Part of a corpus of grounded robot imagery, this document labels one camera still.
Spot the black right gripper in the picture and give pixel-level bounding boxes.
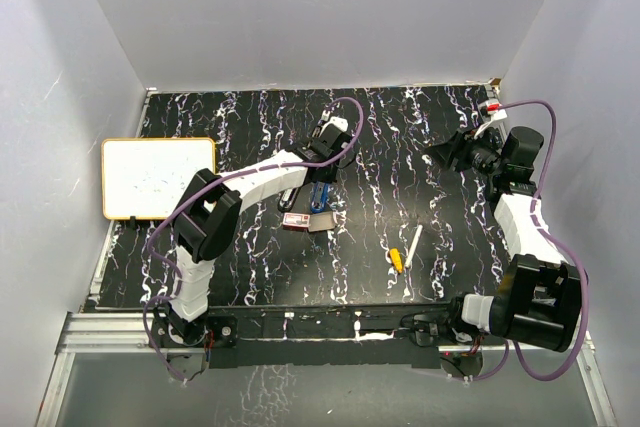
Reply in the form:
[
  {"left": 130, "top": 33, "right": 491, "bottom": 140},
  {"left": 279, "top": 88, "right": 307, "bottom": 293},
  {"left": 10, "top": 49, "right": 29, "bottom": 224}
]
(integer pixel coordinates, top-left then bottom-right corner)
[{"left": 424, "top": 122, "right": 505, "bottom": 178}]

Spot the grey staple box tray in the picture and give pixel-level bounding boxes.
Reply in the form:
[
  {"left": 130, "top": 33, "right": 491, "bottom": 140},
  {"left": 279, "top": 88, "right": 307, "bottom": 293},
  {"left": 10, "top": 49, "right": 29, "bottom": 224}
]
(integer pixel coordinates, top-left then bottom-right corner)
[{"left": 308, "top": 212, "right": 337, "bottom": 233}]

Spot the red staple box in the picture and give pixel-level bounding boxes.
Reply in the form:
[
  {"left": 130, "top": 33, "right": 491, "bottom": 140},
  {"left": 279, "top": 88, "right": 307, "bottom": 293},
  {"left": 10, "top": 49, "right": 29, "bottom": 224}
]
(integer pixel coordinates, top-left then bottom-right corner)
[{"left": 282, "top": 212, "right": 311, "bottom": 231}]

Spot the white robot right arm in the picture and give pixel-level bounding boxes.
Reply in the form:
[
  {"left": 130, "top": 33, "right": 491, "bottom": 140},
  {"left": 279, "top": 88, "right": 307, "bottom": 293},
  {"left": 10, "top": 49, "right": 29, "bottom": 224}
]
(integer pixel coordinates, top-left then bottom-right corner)
[{"left": 402, "top": 126, "right": 582, "bottom": 352}]

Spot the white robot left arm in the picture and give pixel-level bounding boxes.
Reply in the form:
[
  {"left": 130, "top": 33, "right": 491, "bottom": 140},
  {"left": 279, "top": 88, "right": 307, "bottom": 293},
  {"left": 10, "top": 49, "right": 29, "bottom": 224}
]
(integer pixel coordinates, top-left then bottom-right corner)
[{"left": 157, "top": 124, "right": 356, "bottom": 346}]

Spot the white pen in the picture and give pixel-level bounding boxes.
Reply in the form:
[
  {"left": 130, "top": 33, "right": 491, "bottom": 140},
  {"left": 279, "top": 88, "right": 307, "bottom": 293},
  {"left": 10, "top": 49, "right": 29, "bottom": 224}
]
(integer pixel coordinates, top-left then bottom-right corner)
[{"left": 405, "top": 224, "right": 423, "bottom": 269}]

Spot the yellow cap marker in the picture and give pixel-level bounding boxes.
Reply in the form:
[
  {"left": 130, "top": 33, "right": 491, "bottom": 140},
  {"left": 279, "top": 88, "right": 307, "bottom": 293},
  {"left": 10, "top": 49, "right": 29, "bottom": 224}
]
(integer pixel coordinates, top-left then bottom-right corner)
[{"left": 388, "top": 248, "right": 404, "bottom": 274}]

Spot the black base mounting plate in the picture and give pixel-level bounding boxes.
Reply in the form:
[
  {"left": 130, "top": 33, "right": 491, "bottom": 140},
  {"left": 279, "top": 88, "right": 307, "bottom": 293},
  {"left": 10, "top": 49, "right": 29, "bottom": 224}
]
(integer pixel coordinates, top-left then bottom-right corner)
[{"left": 149, "top": 304, "right": 506, "bottom": 371}]

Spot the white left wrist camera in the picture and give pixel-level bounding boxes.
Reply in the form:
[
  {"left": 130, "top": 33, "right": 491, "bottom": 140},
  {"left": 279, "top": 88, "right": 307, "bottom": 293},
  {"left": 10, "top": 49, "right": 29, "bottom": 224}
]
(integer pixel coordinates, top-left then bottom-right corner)
[{"left": 320, "top": 116, "right": 349, "bottom": 134}]

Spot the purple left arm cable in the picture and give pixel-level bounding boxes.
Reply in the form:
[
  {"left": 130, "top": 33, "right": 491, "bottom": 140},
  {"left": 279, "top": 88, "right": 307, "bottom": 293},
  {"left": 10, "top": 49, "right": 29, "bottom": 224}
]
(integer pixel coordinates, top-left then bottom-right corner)
[{"left": 142, "top": 96, "right": 365, "bottom": 383}]

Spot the white board with wooden frame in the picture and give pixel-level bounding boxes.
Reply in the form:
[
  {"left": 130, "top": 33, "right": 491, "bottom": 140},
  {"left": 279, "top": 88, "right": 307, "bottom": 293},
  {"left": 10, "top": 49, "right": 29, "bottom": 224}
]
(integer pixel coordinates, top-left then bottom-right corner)
[{"left": 101, "top": 137, "right": 215, "bottom": 220}]

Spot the aluminium frame rail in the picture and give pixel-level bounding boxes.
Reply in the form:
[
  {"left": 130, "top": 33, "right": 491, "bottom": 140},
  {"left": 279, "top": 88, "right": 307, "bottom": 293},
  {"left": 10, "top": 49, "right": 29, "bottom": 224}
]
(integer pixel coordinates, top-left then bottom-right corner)
[{"left": 37, "top": 308, "right": 617, "bottom": 426}]

